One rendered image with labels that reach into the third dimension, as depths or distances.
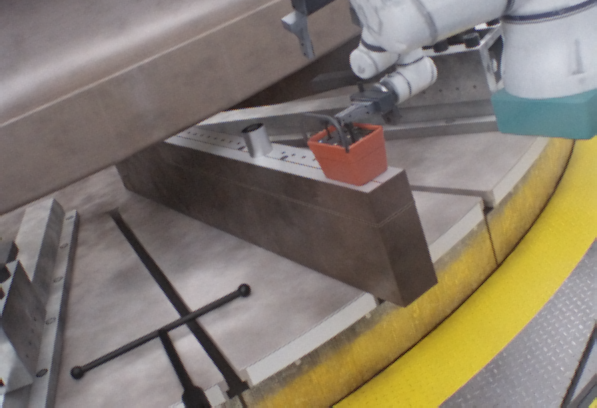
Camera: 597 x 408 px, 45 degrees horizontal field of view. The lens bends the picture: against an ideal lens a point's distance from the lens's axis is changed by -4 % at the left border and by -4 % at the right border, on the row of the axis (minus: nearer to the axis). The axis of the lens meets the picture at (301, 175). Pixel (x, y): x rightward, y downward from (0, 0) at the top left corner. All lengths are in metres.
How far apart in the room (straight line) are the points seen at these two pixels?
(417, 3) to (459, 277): 1.79
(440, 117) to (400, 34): 2.33
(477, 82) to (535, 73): 1.99
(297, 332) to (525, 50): 1.37
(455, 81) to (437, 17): 2.12
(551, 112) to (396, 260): 1.11
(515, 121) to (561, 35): 0.15
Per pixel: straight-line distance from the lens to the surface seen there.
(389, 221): 2.04
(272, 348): 2.20
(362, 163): 2.00
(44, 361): 2.61
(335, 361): 2.35
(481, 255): 2.71
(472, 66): 3.01
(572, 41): 1.04
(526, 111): 1.08
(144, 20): 2.59
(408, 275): 2.13
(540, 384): 2.27
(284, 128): 3.67
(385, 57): 2.05
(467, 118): 3.19
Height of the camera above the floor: 1.49
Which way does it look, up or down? 21 degrees down
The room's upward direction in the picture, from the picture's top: 20 degrees counter-clockwise
